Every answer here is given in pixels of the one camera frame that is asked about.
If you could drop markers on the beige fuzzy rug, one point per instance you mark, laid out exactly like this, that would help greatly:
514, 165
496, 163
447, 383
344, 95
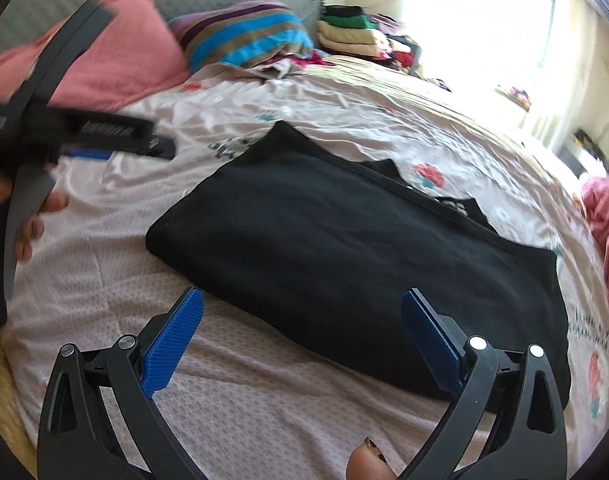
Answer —
4, 400

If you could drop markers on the white curtain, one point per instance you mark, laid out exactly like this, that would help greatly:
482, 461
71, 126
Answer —
546, 110

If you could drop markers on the strawberry print bed sheet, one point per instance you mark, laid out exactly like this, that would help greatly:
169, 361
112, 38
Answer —
264, 410

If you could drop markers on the pink quilted pillow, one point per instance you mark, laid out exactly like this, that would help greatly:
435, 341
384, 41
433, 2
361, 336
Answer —
119, 55

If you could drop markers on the crumpled red and purple cloth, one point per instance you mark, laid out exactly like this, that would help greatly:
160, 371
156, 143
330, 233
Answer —
294, 62

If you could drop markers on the white side table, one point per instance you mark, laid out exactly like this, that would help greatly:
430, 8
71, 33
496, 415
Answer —
591, 152

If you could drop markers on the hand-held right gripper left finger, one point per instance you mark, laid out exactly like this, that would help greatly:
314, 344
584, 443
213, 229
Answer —
177, 332

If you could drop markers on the black shirt with orange patches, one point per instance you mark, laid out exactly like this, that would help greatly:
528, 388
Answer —
334, 250

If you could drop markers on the striped pillow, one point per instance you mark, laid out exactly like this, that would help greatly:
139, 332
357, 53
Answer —
244, 35

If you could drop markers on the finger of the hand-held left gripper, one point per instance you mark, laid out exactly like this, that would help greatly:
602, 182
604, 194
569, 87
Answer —
134, 147

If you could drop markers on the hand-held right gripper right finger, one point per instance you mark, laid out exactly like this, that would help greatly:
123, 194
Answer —
429, 335

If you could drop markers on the person's right hand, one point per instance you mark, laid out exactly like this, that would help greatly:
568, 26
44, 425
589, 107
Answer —
369, 462

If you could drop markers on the pile of folded clothes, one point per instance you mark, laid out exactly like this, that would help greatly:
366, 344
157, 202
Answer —
354, 35

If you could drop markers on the person's left hand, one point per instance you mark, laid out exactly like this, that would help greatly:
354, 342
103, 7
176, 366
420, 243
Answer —
54, 202

